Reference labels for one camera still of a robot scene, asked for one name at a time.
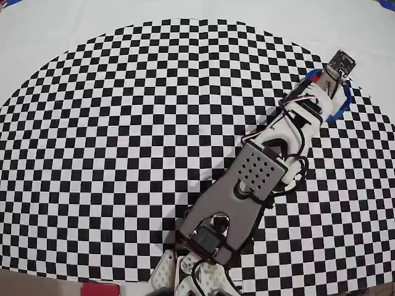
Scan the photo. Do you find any black gripper body with motor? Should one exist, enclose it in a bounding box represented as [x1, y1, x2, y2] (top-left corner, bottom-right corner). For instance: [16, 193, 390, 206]
[304, 75, 323, 93]

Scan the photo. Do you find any blue round box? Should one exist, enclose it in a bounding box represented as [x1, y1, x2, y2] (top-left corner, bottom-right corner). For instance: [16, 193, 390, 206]
[304, 68, 353, 123]

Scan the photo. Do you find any black white checkerboard mat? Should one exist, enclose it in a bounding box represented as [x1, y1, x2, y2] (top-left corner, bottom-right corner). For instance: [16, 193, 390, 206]
[0, 0, 395, 295]

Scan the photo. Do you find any red flat object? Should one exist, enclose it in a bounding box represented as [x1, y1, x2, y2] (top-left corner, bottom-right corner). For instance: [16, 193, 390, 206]
[80, 282, 120, 296]

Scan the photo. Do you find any white and red camera mount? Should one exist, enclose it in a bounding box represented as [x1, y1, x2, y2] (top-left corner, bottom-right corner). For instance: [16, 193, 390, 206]
[316, 69, 347, 109]

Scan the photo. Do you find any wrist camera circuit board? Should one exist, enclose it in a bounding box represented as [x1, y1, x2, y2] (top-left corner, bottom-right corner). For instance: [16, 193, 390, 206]
[326, 48, 358, 78]

